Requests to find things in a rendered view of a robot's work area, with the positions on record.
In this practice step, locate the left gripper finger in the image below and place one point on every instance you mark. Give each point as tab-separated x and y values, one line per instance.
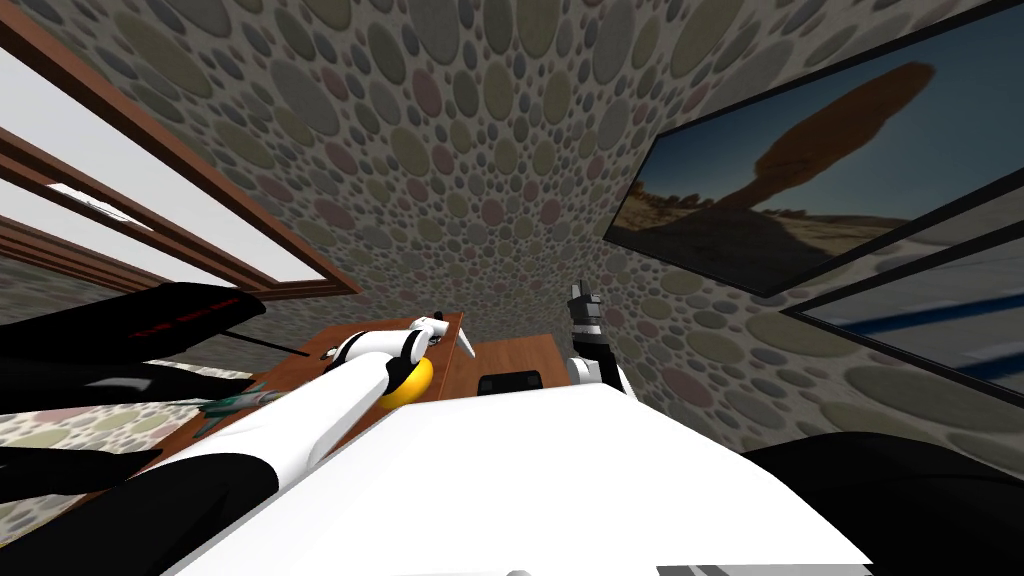
466	345

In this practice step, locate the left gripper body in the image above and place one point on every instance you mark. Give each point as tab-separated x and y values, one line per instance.
430	330

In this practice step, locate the yellow round bowl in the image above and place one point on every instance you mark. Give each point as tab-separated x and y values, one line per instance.
412	388

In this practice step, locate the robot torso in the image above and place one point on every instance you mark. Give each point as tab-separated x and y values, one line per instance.
520	480

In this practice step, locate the black grand piano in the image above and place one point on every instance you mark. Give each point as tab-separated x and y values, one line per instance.
120	330

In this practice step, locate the brown wooden desk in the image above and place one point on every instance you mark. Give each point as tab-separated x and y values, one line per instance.
516	354

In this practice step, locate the brown framed window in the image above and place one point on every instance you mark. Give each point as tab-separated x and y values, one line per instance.
120	160

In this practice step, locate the black framed blue grey picture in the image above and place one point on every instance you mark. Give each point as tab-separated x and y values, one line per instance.
920	312

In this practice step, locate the black framed landscape picture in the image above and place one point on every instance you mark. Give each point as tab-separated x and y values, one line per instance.
800	176

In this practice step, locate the green toy plane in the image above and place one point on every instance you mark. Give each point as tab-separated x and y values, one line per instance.
234	405

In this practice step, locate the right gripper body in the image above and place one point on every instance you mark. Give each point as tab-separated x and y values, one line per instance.
586	308

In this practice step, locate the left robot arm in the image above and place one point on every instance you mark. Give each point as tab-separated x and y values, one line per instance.
320	412

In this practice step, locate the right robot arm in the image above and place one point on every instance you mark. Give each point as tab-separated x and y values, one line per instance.
880	504

